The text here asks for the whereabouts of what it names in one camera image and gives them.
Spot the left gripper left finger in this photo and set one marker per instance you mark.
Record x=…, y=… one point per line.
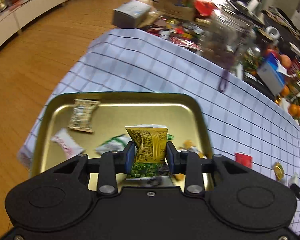
x=112, y=163

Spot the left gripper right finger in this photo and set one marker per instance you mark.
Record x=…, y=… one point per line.
x=190, y=165

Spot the white green crinkled packet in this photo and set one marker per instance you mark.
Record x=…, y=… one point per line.
x=117, y=143

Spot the green pea snack packet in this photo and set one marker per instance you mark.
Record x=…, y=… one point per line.
x=150, y=142

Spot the gold foil candy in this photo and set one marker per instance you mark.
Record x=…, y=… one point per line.
x=278, y=171

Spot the white hawthorn strip packet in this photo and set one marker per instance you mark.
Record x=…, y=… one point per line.
x=67, y=143

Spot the red white snack packet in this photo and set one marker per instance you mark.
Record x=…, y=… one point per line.
x=244, y=159

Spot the yellow silver snack packet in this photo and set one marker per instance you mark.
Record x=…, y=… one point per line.
x=188, y=145

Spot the pale green bar packet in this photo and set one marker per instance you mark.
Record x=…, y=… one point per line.
x=293, y=180

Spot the beige patterned snack packet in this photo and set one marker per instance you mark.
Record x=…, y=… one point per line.
x=81, y=116

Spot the gold teal metal tin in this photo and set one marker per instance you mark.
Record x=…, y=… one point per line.
x=58, y=181

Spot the loose mandarin orange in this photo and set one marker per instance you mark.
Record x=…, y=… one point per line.
x=285, y=91

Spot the yellow lid pickle jar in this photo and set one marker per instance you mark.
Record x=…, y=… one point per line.
x=295, y=82

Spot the blue tissue pack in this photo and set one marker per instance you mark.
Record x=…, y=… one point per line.
x=274, y=80

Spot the pile of red candy wrappers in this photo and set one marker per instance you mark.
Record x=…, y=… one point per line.
x=184, y=34

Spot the large glass jar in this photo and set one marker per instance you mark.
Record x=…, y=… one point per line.
x=226, y=39

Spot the grey cardboard box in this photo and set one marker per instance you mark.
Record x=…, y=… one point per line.
x=129, y=15

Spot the black leather sofa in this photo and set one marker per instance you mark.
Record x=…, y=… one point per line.
x=289, y=34

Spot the white tv cabinet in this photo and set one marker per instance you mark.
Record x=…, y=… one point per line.
x=12, y=21

